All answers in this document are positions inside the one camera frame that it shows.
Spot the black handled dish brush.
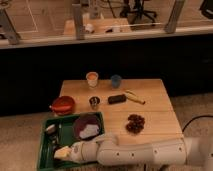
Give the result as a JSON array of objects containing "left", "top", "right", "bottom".
[{"left": 45, "top": 124, "right": 59, "bottom": 146}]

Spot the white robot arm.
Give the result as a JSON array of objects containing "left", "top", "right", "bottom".
[{"left": 53, "top": 134, "right": 213, "bottom": 171}]

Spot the white cloth in bowl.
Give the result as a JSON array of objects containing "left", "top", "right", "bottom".
[{"left": 79, "top": 124, "right": 99, "bottom": 139}]

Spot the purple bowl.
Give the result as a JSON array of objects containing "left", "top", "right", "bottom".
[{"left": 73, "top": 115, "right": 101, "bottom": 140}]

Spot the red bowl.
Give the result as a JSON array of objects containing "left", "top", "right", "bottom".
[{"left": 49, "top": 96, "right": 75, "bottom": 116}]

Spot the green plastic tray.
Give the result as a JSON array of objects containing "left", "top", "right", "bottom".
[{"left": 36, "top": 111, "right": 109, "bottom": 171}]

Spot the small metal cup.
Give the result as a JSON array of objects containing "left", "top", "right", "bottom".
[{"left": 89, "top": 96, "right": 100, "bottom": 109}]

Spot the black rectangular block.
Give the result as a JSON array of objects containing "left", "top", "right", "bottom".
[{"left": 108, "top": 94, "right": 126, "bottom": 104}]

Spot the dark red grape bunch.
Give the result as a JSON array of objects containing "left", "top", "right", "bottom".
[{"left": 126, "top": 114, "right": 145, "bottom": 134}]

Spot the orange white cup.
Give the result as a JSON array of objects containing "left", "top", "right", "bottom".
[{"left": 86, "top": 72, "right": 99, "bottom": 88}]

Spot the yellow banana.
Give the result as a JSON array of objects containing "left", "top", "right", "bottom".
[{"left": 124, "top": 90, "right": 145, "bottom": 105}]

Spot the blue cup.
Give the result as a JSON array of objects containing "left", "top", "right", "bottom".
[{"left": 110, "top": 74, "right": 122, "bottom": 88}]

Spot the black office chair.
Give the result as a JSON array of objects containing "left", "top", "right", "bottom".
[{"left": 120, "top": 0, "right": 157, "bottom": 26}]

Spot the black cable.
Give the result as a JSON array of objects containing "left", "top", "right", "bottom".
[{"left": 181, "top": 114, "right": 213, "bottom": 133}]

